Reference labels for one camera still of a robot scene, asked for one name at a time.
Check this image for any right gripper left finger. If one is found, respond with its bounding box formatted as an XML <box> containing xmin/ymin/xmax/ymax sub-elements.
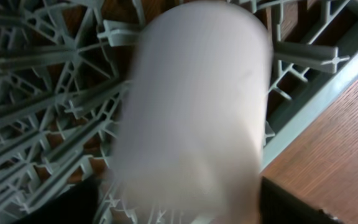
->
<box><xmin>14</xmin><ymin>176</ymin><xmax>100</xmax><ymax>224</ymax></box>

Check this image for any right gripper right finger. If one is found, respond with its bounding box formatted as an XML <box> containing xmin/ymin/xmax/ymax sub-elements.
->
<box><xmin>259</xmin><ymin>177</ymin><xmax>344</xmax><ymax>224</ymax></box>

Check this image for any pink cup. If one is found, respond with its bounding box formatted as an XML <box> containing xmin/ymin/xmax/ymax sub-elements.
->
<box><xmin>111</xmin><ymin>1</ymin><xmax>272</xmax><ymax>223</ymax></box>

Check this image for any grey dishwasher rack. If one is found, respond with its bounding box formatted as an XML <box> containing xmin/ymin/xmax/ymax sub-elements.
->
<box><xmin>0</xmin><ymin>1</ymin><xmax>358</xmax><ymax>223</ymax></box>

